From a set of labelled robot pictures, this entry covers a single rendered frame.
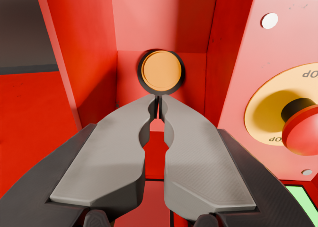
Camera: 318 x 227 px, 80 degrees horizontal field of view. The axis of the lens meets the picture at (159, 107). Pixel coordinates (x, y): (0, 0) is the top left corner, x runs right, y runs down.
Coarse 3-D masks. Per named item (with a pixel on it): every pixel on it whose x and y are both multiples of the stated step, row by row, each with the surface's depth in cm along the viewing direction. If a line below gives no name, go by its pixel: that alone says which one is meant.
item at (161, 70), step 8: (152, 56) 18; (160, 56) 18; (168, 56) 18; (144, 64) 18; (152, 64) 18; (160, 64) 18; (168, 64) 18; (176, 64) 18; (144, 72) 18; (152, 72) 18; (160, 72) 18; (168, 72) 18; (176, 72) 18; (144, 80) 18; (152, 80) 18; (160, 80) 18; (168, 80) 18; (176, 80) 18; (152, 88) 18; (160, 88) 18; (168, 88) 18
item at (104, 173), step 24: (144, 96) 12; (120, 120) 9; (144, 120) 9; (96, 144) 8; (120, 144) 8; (144, 144) 10; (72, 168) 7; (96, 168) 7; (120, 168) 7; (144, 168) 7; (72, 192) 6; (96, 192) 6; (120, 192) 6; (120, 216) 7
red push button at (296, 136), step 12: (288, 108) 13; (300, 108) 12; (312, 108) 11; (288, 120) 12; (300, 120) 11; (312, 120) 11; (288, 132) 12; (300, 132) 11; (312, 132) 11; (288, 144) 12; (300, 144) 12; (312, 144) 12
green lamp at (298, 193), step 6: (288, 186) 18; (294, 192) 17; (300, 192) 17; (300, 198) 17; (306, 198) 17; (300, 204) 16; (306, 204) 16; (312, 204) 17; (306, 210) 16; (312, 210) 16; (312, 216) 16
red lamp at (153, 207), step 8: (152, 184) 18; (160, 184) 18; (144, 192) 17; (152, 192) 17; (160, 192) 17; (144, 200) 16; (152, 200) 16; (160, 200) 16; (136, 208) 16; (144, 208) 16; (152, 208) 16; (160, 208) 16; (128, 216) 15; (136, 216) 15; (144, 216) 15; (152, 216) 15; (160, 216) 15; (168, 216) 15; (120, 224) 15; (128, 224) 15; (136, 224) 15; (144, 224) 15; (152, 224) 15; (160, 224) 15; (168, 224) 15
